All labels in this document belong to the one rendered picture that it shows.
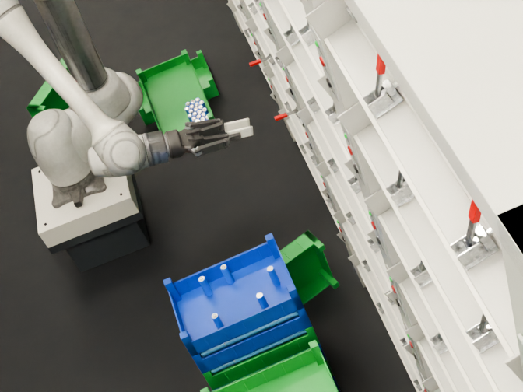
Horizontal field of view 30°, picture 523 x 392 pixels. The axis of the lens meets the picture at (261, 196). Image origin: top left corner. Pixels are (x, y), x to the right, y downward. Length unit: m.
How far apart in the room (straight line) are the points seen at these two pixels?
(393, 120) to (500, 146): 0.41
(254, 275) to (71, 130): 0.83
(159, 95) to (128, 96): 0.59
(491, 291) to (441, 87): 0.25
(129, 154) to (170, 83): 1.28
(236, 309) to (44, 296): 1.02
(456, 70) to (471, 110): 0.05
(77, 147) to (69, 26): 0.40
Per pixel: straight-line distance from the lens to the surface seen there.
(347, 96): 1.45
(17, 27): 2.64
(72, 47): 2.89
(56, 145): 3.00
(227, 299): 2.48
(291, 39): 2.00
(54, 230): 3.10
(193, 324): 2.47
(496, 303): 1.02
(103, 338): 3.10
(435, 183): 1.13
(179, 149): 2.62
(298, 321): 2.43
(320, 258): 2.90
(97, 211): 3.06
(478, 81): 0.87
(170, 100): 3.63
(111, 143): 2.42
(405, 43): 0.93
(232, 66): 3.78
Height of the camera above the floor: 2.29
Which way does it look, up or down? 45 degrees down
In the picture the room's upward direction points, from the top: 23 degrees counter-clockwise
